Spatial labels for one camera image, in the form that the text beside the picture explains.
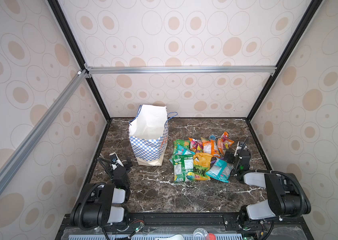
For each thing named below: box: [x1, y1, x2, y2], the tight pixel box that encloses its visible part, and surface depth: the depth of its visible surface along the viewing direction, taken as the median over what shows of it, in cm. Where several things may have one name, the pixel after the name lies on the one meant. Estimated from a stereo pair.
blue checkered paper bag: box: [128, 104, 178, 166], surface depth 84 cm
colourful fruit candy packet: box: [190, 138, 203, 153], surface depth 101 cm
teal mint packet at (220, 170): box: [205, 158, 234, 183], surface depth 90 cm
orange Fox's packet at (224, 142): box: [217, 131, 235, 156], surface depth 99 cm
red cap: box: [208, 233, 216, 240], surface depth 70 cm
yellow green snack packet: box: [193, 152, 213, 181], surface depth 91 cm
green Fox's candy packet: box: [171, 154, 195, 183], surface depth 89 cm
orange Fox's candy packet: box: [202, 140, 221, 158], surface depth 100 cm
